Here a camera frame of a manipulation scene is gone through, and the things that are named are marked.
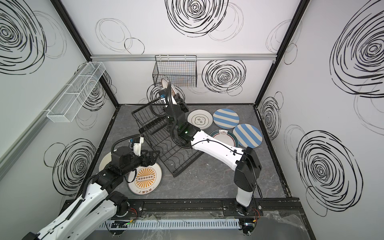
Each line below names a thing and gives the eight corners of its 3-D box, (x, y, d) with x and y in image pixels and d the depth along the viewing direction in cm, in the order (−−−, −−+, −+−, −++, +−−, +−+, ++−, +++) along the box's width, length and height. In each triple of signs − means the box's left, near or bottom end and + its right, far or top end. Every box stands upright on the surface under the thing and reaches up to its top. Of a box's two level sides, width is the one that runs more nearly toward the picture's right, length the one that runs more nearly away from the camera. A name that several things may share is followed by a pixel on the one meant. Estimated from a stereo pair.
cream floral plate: (99, 171, 89) (97, 169, 86) (106, 154, 96) (104, 152, 93) (107, 171, 89) (105, 169, 86) (113, 154, 96) (111, 152, 93)
